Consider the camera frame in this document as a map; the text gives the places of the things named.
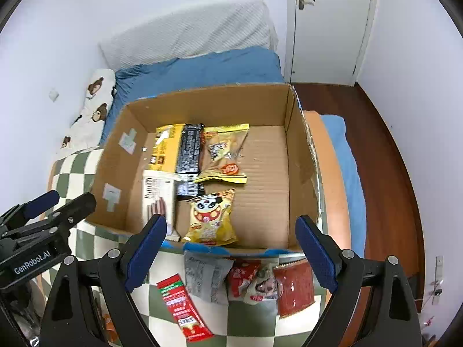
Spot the white padded headboard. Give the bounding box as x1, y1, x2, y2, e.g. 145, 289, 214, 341
99, 0, 278, 71

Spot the blue bed sheet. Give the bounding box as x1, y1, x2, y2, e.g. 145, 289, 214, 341
99, 47, 368, 257

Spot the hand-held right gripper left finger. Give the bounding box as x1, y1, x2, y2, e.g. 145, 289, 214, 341
40, 214, 168, 347

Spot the white bear print pillow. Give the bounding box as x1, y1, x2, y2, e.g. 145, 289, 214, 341
54, 69, 117, 158

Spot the long red snack packet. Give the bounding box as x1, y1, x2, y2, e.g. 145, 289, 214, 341
157, 273, 214, 343

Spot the cardboard box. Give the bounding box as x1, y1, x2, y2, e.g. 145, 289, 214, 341
88, 82, 324, 257

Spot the white biscuit packet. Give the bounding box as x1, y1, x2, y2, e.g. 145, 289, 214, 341
142, 169, 181, 243

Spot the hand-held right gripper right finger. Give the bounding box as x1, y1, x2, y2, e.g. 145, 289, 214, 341
295, 215, 424, 347

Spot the green checkered blanket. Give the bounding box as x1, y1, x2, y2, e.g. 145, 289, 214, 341
47, 110, 353, 347

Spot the white door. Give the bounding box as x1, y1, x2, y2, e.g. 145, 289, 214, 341
284, 0, 379, 87

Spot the red panda snack packet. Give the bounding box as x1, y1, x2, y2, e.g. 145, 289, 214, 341
228, 259, 279, 306

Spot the grey snack packet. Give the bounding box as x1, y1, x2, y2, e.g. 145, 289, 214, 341
183, 250, 234, 305

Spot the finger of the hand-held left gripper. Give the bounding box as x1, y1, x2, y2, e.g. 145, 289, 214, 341
0, 192, 98, 241
0, 189, 60, 230

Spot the yellow panda snack packet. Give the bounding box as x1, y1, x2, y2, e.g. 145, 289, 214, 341
181, 189, 239, 247

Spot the yellow and black snack packet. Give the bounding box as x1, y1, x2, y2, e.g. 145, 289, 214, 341
149, 123, 205, 198

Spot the red meat snack packet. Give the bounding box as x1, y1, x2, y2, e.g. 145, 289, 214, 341
273, 260, 316, 319

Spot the yellow bread snack packet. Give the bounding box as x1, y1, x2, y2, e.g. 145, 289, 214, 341
194, 123, 250, 185

